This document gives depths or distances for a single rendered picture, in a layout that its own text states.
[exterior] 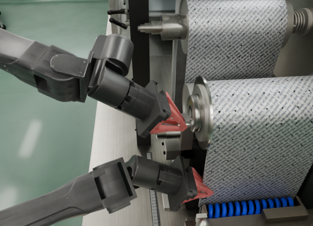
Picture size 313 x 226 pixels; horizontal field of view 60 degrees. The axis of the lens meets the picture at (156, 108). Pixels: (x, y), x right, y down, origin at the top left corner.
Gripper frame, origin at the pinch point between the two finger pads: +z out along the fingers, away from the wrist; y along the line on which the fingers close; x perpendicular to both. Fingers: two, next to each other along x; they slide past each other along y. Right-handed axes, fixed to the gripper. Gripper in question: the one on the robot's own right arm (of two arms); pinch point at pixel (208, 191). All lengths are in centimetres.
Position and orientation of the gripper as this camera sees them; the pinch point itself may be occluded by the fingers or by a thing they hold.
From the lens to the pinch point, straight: 64.7
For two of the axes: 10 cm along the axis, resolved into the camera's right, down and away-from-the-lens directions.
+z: 8.6, 3.5, 3.8
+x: 5.0, -7.2, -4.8
